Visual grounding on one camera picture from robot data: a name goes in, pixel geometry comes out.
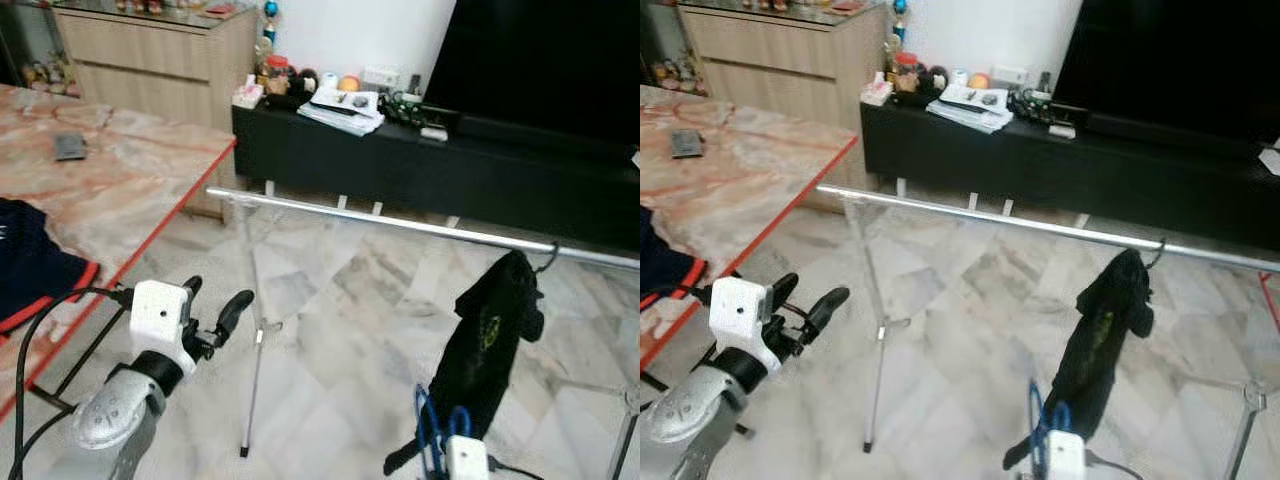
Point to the blue hanger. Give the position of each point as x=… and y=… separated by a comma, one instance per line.
x=1035, y=430
x=420, y=430

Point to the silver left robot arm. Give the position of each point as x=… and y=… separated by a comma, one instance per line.
x=685, y=415
x=115, y=415

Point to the black hanger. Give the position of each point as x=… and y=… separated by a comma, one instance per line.
x=553, y=258
x=1160, y=255

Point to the red hanger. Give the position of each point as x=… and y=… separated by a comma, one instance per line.
x=1272, y=300

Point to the red-edged marble folding table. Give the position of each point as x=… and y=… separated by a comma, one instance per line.
x=120, y=170
x=740, y=170

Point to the navy jersey with red trim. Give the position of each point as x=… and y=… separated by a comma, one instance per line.
x=35, y=265
x=660, y=260

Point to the dark grey phone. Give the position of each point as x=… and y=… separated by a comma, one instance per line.
x=688, y=144
x=70, y=147

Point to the silver metal clothes rack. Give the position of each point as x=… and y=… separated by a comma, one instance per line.
x=400, y=223
x=1000, y=221

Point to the pink tissue box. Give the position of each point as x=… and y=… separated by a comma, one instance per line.
x=876, y=91
x=247, y=94

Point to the light wooden cabinet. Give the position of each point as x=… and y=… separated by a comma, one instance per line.
x=780, y=60
x=150, y=60

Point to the stack of white papers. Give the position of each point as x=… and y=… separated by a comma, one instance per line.
x=970, y=108
x=345, y=110

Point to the black TV console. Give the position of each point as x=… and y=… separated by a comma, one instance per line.
x=420, y=175
x=1050, y=175

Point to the red-lidded jar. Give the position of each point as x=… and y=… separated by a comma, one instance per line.
x=276, y=75
x=904, y=72

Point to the small orange ball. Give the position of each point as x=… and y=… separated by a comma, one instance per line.
x=979, y=81
x=349, y=84

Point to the black t-shirt with logo print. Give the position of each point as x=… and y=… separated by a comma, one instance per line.
x=490, y=350
x=1100, y=350

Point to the green circuit board cluster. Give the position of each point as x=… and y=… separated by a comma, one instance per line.
x=405, y=108
x=1033, y=105

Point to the small white box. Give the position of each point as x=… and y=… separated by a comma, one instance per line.
x=1063, y=131
x=434, y=133

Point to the blue hanging ornament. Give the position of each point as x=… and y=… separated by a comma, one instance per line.
x=270, y=15
x=900, y=15

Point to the black soundbar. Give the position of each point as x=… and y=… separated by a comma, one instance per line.
x=530, y=135
x=1160, y=133

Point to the black television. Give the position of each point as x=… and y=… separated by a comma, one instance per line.
x=540, y=60
x=1170, y=60

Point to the white paper sheet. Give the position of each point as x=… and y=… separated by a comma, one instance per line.
x=1272, y=160

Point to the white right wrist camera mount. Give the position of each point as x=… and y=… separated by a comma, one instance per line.
x=1066, y=458
x=467, y=460

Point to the white wall socket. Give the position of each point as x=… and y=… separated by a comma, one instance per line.
x=381, y=77
x=1009, y=75

